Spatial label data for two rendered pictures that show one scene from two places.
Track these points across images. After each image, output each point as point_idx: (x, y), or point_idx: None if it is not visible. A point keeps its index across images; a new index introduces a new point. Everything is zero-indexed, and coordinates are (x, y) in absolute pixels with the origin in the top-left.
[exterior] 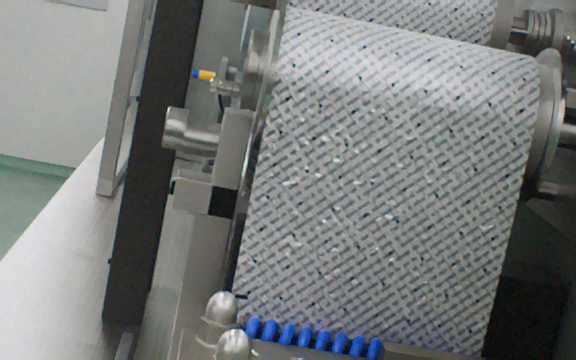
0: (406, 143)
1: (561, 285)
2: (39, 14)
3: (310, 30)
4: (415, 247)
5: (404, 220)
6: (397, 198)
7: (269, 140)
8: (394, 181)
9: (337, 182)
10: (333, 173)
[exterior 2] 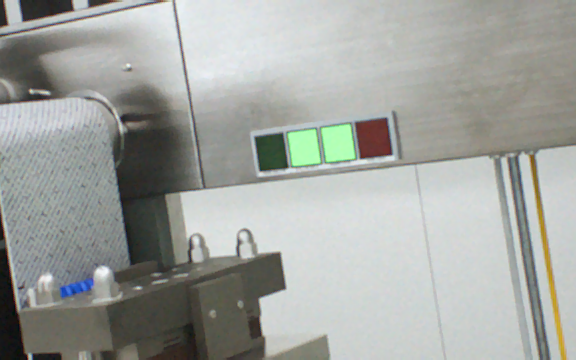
0: (61, 162)
1: (125, 224)
2: None
3: None
4: (84, 220)
5: (75, 206)
6: (68, 195)
7: (3, 186)
8: (64, 186)
9: (40, 198)
10: (37, 193)
